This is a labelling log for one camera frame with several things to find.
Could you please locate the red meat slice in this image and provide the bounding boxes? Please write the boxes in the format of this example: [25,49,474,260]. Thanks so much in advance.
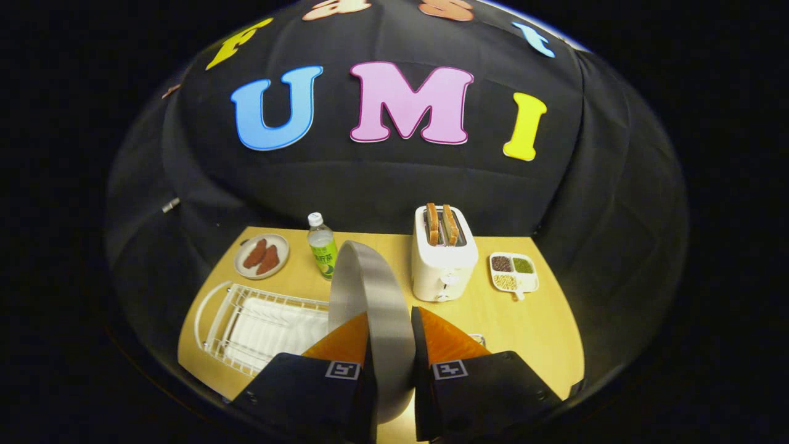
[243,239,268,269]
[256,245,280,276]

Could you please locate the grey round plate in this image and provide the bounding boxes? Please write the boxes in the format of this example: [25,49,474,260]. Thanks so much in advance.
[328,240,415,426]

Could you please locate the white wire dish rack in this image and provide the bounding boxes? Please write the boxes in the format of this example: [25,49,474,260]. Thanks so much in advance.
[194,281,334,378]

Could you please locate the black backdrop cloth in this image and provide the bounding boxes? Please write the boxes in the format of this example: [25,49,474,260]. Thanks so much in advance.
[105,0,689,383]

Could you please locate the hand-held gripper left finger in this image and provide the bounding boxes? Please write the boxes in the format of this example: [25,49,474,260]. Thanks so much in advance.
[231,311,378,444]

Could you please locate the white divided bean dish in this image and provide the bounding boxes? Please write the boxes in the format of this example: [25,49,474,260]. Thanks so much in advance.
[489,252,539,302]

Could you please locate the small beige plate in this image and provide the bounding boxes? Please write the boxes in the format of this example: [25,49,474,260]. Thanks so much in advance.
[234,233,290,281]

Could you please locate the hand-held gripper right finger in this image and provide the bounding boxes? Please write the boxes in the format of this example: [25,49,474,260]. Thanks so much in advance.
[411,306,563,442]

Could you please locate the white toaster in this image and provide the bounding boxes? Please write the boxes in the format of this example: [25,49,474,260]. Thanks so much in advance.
[411,205,480,303]

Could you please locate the green label drink bottle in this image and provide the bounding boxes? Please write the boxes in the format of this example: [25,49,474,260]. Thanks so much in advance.
[307,212,339,281]

